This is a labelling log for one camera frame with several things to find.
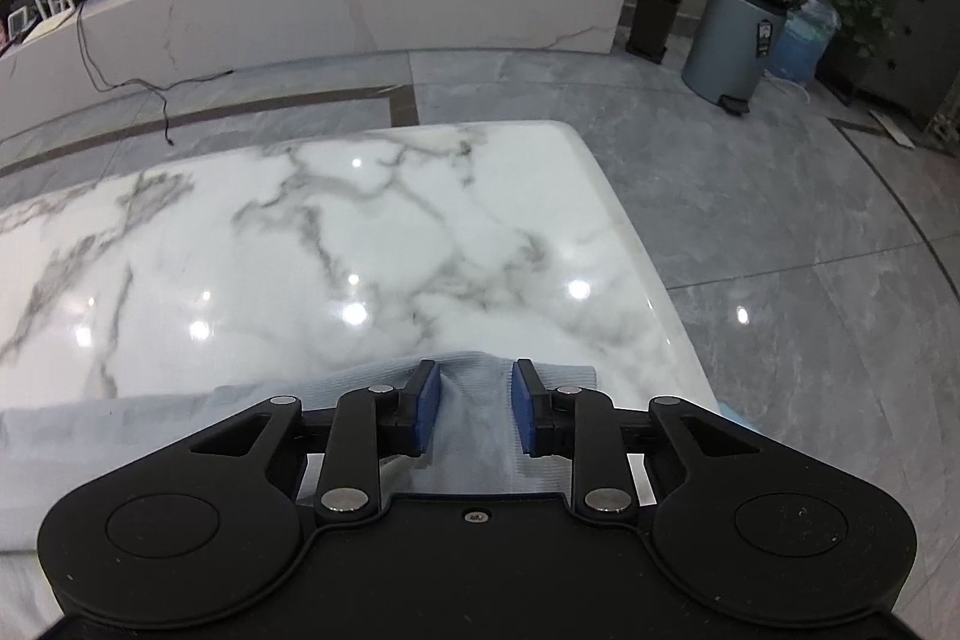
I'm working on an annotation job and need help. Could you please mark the light grey garment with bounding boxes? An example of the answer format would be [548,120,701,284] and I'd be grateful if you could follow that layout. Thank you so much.
[2,353,569,638]

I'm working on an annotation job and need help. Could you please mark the grey pedal trash bin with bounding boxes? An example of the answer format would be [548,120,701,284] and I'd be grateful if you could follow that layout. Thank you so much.
[682,0,802,117]

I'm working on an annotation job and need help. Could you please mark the blue water jug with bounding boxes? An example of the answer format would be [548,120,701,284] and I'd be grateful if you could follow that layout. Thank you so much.
[766,0,839,86]

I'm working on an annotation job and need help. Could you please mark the dark grey cabinet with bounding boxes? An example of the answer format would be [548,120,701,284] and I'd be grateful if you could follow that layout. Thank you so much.
[817,0,958,122]

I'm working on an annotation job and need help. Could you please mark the white wifi router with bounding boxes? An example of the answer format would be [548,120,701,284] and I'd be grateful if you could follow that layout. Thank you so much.
[26,0,80,41]

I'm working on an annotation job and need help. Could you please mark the black power cable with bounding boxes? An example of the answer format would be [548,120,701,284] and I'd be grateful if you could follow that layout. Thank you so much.
[71,0,238,148]

